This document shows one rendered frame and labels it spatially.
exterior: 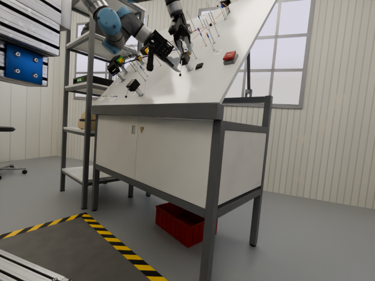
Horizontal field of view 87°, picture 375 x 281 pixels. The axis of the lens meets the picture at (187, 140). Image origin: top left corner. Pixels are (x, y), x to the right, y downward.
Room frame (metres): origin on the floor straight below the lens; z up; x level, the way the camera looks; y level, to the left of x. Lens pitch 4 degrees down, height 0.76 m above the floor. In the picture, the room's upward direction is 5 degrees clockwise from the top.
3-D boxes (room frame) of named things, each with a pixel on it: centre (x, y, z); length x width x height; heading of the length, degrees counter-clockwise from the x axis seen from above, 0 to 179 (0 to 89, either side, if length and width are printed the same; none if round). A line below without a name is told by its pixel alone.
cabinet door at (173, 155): (1.03, 0.10, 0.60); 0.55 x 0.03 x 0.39; 49
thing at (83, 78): (1.88, 0.88, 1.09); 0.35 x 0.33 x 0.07; 49
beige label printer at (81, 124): (1.85, 0.84, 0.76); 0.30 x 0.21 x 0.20; 143
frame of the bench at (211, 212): (1.44, 0.12, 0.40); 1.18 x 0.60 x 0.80; 49
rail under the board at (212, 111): (1.20, 0.32, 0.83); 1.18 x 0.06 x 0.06; 49
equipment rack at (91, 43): (1.96, 0.89, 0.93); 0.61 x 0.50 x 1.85; 49
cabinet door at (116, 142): (1.40, 0.51, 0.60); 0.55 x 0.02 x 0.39; 49
